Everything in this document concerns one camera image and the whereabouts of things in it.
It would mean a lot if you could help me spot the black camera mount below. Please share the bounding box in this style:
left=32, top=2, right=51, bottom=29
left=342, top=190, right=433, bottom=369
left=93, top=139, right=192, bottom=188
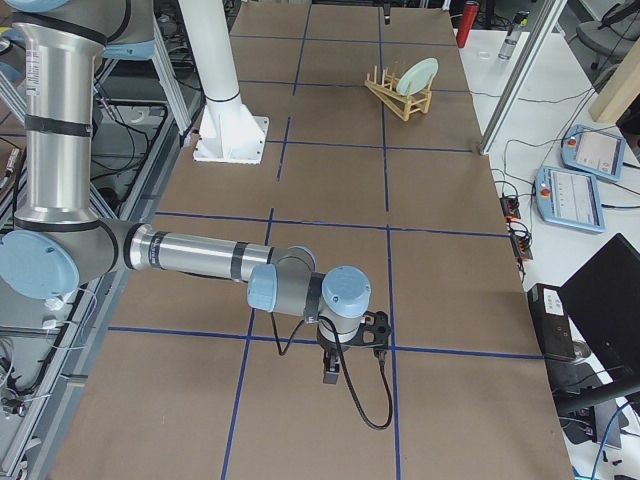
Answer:
left=346, top=311, right=392, bottom=358

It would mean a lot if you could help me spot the wooden dish rack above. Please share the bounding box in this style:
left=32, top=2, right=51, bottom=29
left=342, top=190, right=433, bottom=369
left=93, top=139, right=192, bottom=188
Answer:
left=364, top=65, right=433, bottom=122

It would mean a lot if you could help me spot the near blue teach pendant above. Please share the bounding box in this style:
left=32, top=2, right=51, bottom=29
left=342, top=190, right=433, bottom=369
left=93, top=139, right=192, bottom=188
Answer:
left=534, top=166, right=605, bottom=234

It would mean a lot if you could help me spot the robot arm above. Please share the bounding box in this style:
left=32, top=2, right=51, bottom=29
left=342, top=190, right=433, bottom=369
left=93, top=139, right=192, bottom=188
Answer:
left=1, top=1, right=371, bottom=383

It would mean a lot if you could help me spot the far blue teach pendant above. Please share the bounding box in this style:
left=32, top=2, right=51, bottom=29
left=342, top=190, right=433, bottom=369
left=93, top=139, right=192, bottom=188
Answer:
left=561, top=124, right=625, bottom=182

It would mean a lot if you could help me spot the aluminium frame post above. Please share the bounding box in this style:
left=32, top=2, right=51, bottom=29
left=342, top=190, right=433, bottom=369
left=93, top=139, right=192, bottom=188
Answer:
left=478, top=0, right=567, bottom=155

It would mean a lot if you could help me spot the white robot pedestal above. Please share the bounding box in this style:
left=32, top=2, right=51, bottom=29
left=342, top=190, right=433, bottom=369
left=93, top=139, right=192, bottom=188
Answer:
left=179, top=0, right=269, bottom=165

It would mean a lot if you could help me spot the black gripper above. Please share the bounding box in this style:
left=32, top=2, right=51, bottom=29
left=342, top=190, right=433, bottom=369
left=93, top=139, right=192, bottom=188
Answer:
left=316, top=330, right=357, bottom=385

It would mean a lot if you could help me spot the black laptop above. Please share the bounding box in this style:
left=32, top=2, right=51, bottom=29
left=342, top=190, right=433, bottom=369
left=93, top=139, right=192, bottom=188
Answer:
left=555, top=233, right=639, bottom=415

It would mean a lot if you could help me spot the blue teach pendant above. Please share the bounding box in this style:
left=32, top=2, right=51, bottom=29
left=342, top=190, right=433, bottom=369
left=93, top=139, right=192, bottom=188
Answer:
left=534, top=166, right=605, bottom=234
left=561, top=124, right=625, bottom=182

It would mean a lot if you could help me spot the orange black power strip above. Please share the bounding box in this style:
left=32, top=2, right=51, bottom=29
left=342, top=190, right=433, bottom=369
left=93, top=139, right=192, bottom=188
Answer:
left=499, top=195, right=533, bottom=262

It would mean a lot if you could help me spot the clear water bottle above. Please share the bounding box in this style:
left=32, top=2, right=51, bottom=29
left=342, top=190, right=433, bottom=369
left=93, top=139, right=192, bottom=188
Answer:
left=497, top=10, right=530, bottom=61

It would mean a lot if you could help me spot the mint green plate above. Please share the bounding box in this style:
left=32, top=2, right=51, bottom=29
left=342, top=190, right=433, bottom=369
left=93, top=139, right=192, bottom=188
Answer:
left=395, top=58, right=439, bottom=96

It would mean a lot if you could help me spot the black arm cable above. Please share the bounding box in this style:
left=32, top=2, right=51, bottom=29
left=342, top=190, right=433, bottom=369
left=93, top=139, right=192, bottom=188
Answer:
left=269, top=309, right=394, bottom=431

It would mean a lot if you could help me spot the red cylinder bottle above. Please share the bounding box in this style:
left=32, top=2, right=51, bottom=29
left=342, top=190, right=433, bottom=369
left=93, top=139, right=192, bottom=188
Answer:
left=456, top=0, right=479, bottom=49

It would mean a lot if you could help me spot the black box device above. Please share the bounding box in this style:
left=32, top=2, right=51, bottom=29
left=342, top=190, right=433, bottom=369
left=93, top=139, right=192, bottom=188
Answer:
left=527, top=283, right=575, bottom=362

